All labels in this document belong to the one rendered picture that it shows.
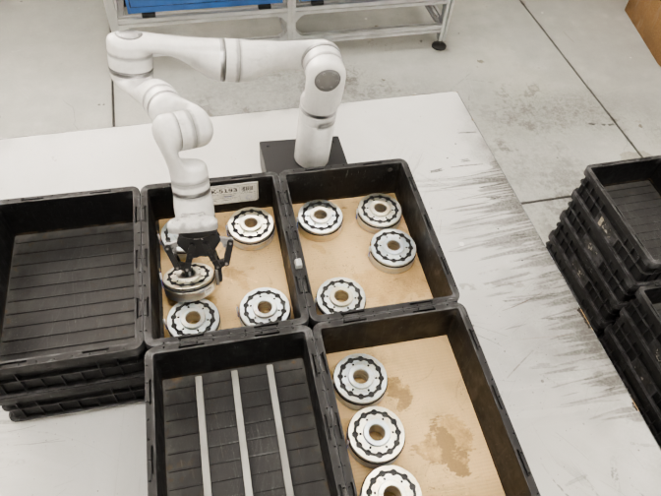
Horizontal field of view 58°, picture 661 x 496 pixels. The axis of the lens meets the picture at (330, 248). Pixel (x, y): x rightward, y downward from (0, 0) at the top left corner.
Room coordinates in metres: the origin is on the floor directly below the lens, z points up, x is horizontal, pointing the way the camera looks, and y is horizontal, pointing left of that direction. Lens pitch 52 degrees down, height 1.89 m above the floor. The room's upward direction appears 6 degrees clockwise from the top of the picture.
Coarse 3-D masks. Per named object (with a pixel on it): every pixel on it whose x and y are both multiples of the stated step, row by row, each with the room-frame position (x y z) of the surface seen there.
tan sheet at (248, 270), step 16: (160, 224) 0.84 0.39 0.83; (224, 224) 0.86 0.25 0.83; (160, 240) 0.80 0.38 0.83; (272, 240) 0.83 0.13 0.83; (160, 256) 0.76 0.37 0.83; (240, 256) 0.78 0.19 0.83; (256, 256) 0.78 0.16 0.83; (272, 256) 0.79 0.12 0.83; (224, 272) 0.73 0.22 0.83; (240, 272) 0.74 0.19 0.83; (256, 272) 0.74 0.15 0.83; (272, 272) 0.75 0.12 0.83; (224, 288) 0.69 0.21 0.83; (240, 288) 0.69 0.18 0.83; (256, 288) 0.70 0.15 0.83; (224, 304) 0.65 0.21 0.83; (224, 320) 0.61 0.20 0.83
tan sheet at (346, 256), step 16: (352, 208) 0.95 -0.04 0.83; (352, 224) 0.90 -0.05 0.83; (400, 224) 0.92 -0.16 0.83; (304, 240) 0.84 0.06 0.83; (336, 240) 0.85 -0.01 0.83; (352, 240) 0.85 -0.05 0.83; (368, 240) 0.86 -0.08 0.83; (304, 256) 0.80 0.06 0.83; (320, 256) 0.80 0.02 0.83; (336, 256) 0.80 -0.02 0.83; (352, 256) 0.81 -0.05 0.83; (416, 256) 0.83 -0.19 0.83; (320, 272) 0.76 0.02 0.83; (336, 272) 0.76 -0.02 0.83; (352, 272) 0.77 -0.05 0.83; (368, 272) 0.77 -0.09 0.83; (416, 272) 0.78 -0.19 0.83; (368, 288) 0.73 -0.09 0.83; (384, 288) 0.73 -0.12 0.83; (400, 288) 0.73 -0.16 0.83; (416, 288) 0.74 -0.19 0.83; (368, 304) 0.69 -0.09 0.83; (384, 304) 0.69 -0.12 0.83
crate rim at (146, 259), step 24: (144, 192) 0.85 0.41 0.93; (144, 216) 0.78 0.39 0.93; (144, 240) 0.72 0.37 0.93; (288, 240) 0.77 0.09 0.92; (144, 264) 0.66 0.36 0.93; (144, 288) 0.61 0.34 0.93; (144, 312) 0.56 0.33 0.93; (144, 336) 0.51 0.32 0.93; (192, 336) 0.52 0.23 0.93; (216, 336) 0.52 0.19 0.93
